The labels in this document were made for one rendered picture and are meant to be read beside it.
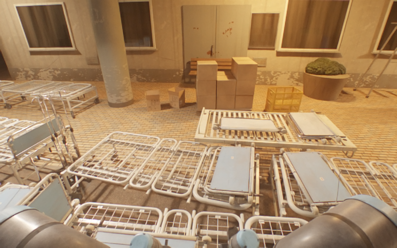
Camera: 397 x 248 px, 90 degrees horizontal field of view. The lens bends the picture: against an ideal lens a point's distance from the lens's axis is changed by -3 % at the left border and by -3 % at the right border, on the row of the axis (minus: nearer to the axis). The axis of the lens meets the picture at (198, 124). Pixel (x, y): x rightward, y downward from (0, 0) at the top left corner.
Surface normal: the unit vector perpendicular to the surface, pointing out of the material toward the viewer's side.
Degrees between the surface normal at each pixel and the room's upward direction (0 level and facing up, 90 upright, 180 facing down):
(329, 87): 101
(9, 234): 15
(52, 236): 22
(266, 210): 0
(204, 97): 90
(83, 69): 90
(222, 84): 90
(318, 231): 30
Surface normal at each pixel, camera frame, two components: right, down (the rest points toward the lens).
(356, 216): -0.04, -0.92
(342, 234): -0.23, -0.73
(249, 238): 0.14, -0.70
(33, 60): -0.10, 0.46
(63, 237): 0.49, -0.85
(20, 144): 0.97, 0.11
